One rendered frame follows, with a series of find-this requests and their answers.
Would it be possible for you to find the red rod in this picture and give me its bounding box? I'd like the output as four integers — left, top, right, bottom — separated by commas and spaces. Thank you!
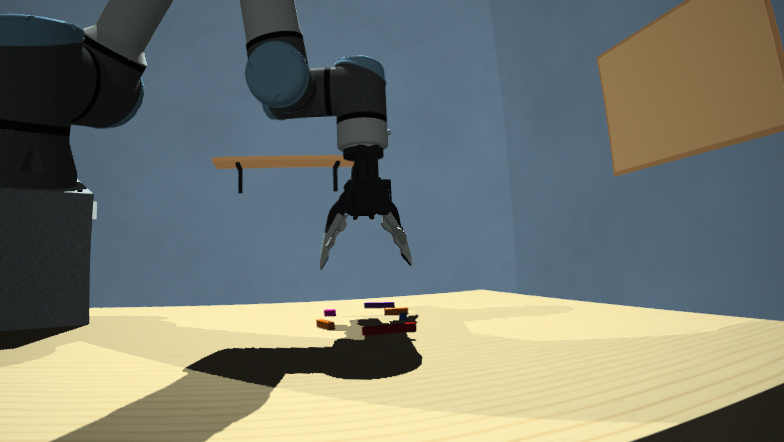
362, 322, 417, 336

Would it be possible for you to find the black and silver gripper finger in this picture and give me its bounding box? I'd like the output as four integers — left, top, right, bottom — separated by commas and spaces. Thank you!
381, 202, 412, 266
320, 195, 348, 270

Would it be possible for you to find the purple rod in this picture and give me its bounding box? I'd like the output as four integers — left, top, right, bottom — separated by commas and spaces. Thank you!
364, 302, 395, 308

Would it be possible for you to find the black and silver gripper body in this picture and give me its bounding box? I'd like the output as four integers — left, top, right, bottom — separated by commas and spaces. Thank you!
341, 145, 392, 220

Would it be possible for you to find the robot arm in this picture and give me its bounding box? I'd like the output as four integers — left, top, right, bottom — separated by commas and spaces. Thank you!
0, 0, 391, 189

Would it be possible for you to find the orange rod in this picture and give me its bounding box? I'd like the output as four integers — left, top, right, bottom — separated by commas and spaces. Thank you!
316, 319, 335, 330
384, 307, 408, 315

